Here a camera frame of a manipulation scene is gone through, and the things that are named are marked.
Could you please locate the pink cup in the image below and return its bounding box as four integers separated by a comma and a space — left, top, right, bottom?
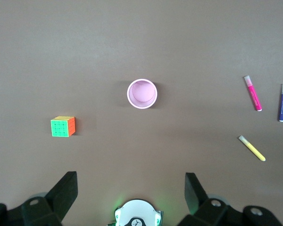
126, 78, 158, 110

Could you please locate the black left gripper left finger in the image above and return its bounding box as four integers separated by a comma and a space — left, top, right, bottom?
21, 171, 78, 226

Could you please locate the colourful puzzle cube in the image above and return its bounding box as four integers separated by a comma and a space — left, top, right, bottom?
50, 115, 76, 137

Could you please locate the yellow marker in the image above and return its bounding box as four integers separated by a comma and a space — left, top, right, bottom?
238, 135, 266, 162

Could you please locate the pink marker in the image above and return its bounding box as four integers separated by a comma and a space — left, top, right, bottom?
243, 75, 263, 112

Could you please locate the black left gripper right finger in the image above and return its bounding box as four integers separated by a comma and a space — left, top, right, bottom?
179, 173, 245, 226

